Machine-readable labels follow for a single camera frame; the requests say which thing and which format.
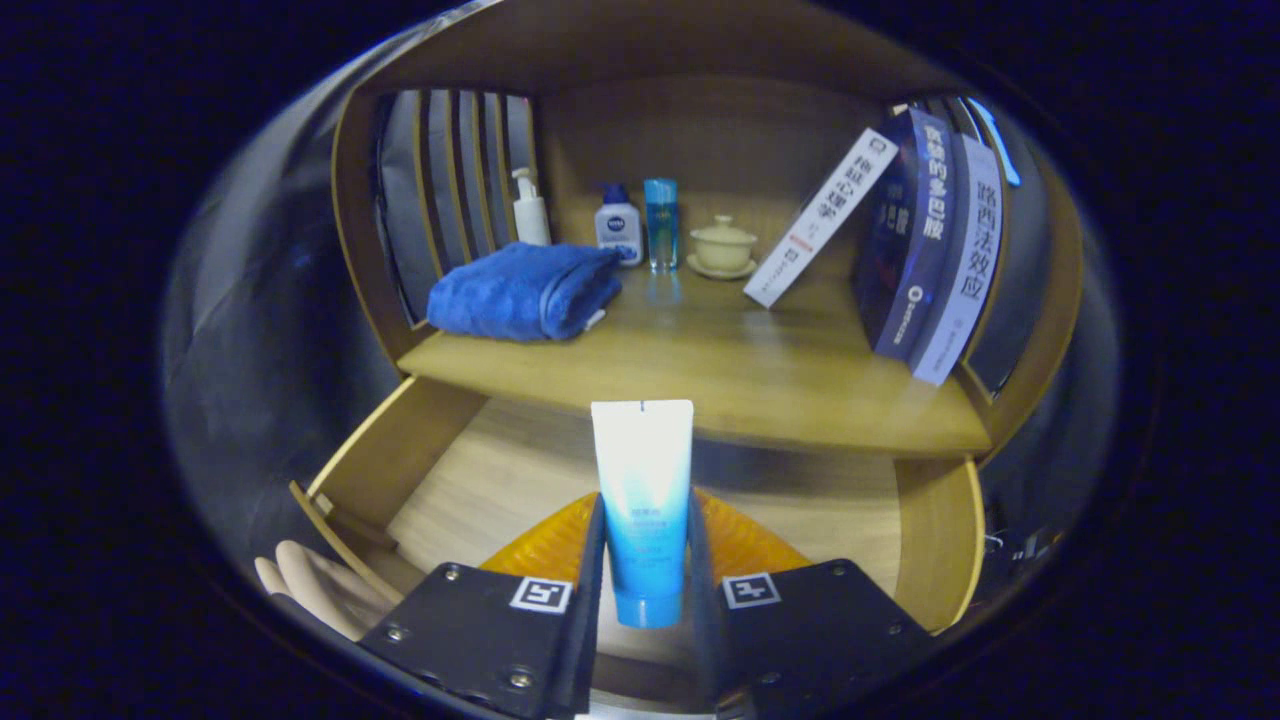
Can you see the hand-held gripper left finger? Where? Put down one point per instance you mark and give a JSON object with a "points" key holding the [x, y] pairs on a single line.
{"points": [[590, 640]]}

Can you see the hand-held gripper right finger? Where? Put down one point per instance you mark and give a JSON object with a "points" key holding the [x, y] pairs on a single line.
{"points": [[705, 640]]}

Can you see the blue and white tube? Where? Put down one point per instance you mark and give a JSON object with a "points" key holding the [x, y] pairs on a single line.
{"points": [[642, 480]]}

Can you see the wooden countertop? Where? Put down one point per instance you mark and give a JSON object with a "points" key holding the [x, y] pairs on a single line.
{"points": [[720, 370]]}

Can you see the wooden cabinet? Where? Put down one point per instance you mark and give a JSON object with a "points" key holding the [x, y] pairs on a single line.
{"points": [[700, 130]]}

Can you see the beige curved chair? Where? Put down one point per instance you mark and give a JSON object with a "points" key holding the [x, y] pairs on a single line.
{"points": [[330, 590]]}

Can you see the blue folded towel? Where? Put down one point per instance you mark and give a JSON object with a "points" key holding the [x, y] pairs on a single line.
{"points": [[510, 295]]}

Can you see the beige lidded teacup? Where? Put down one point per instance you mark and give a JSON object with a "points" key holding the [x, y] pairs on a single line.
{"points": [[722, 248]]}

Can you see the white bottle with blue cap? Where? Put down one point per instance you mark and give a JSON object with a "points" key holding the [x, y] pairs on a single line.
{"points": [[618, 230]]}

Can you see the clear blue bottle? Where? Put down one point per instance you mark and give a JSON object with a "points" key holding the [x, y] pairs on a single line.
{"points": [[661, 225]]}

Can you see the white pump bottle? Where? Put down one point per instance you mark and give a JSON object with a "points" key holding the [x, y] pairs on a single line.
{"points": [[532, 220]]}

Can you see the white book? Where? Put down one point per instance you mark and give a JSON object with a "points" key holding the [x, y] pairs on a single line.
{"points": [[820, 215]]}

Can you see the dark blue book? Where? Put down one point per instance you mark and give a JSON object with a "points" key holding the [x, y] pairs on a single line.
{"points": [[915, 250]]}

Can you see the light purple book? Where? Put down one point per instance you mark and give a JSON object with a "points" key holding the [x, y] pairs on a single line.
{"points": [[965, 270]]}

